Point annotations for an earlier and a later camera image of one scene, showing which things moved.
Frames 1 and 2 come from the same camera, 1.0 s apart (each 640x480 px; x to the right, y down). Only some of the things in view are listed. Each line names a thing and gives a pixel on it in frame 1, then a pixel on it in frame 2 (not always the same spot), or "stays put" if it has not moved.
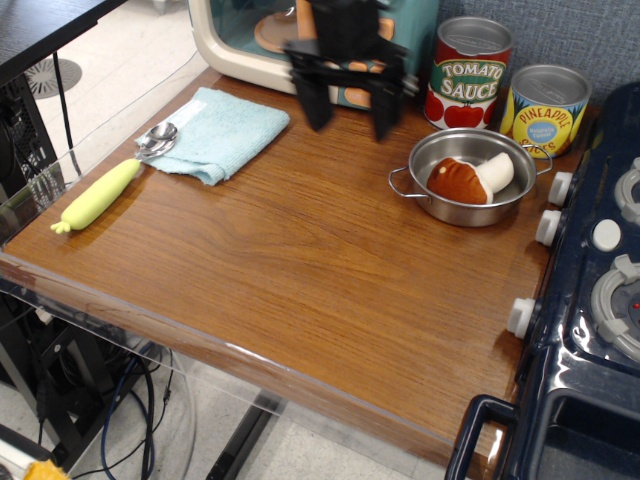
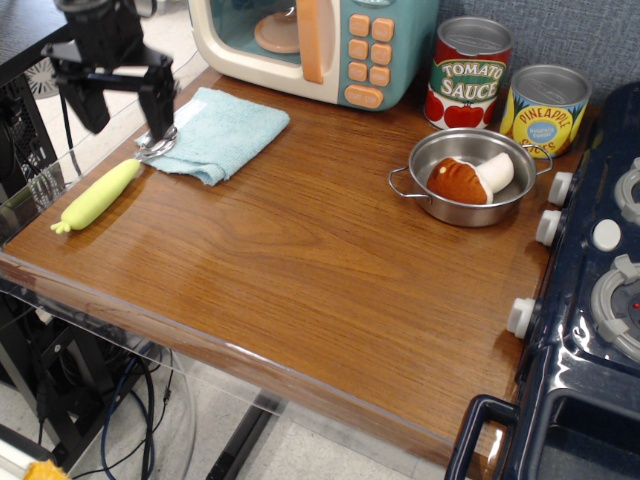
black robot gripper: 348,47 -> 109,42
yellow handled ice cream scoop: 159,139 stays put
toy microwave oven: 248,41 stays put
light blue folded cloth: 218,132 stays put
